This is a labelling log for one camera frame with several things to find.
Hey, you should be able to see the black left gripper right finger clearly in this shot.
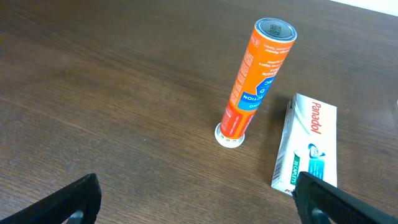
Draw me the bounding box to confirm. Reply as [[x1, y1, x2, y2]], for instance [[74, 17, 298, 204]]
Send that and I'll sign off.
[[292, 172, 397, 224]]

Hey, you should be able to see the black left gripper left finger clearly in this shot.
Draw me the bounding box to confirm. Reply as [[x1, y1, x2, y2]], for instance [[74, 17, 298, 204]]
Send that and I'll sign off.
[[1, 173, 101, 224]]

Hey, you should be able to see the white Panadol box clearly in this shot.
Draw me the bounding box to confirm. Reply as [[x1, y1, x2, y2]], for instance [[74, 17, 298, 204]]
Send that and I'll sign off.
[[271, 93, 338, 195]]

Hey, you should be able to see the orange tablet tube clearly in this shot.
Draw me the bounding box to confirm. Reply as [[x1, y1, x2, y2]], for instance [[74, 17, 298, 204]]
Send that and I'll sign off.
[[215, 17, 297, 148]]

